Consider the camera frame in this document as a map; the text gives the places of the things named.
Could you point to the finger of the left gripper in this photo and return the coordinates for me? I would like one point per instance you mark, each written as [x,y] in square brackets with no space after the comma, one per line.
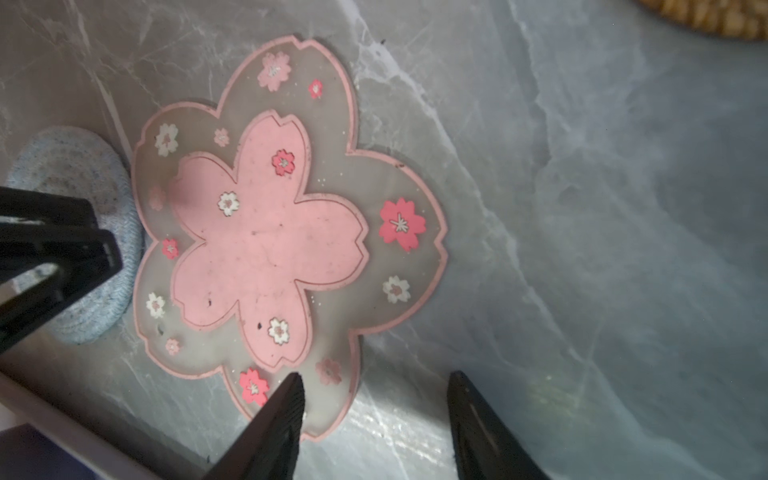
[82,259]
[48,208]

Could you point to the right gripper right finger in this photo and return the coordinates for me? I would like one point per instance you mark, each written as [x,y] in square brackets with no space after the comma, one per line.
[484,447]

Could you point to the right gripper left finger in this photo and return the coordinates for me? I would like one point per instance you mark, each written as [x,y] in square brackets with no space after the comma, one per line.
[268,447]

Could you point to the blue woven round coaster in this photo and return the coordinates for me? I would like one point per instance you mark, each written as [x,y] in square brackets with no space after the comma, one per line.
[71,161]

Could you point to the pink flower coaster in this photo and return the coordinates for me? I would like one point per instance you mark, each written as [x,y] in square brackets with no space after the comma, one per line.
[276,243]

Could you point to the rattan woven round coaster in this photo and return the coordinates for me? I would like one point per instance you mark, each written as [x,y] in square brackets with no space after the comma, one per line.
[730,19]

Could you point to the lavender silicone tray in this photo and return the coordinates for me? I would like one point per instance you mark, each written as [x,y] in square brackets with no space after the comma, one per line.
[103,459]

